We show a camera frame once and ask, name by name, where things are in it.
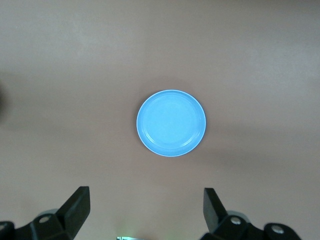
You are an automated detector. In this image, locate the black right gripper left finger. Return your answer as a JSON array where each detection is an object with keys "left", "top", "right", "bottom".
[{"left": 0, "top": 185, "right": 92, "bottom": 240}]

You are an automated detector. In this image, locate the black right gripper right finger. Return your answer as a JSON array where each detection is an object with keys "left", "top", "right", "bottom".
[{"left": 199, "top": 187, "right": 301, "bottom": 240}]

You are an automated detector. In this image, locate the blue round plate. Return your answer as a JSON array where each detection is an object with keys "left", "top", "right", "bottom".
[{"left": 136, "top": 89, "right": 208, "bottom": 158}]

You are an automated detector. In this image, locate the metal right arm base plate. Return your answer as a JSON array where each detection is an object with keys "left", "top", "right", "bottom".
[{"left": 116, "top": 234, "right": 142, "bottom": 240}]

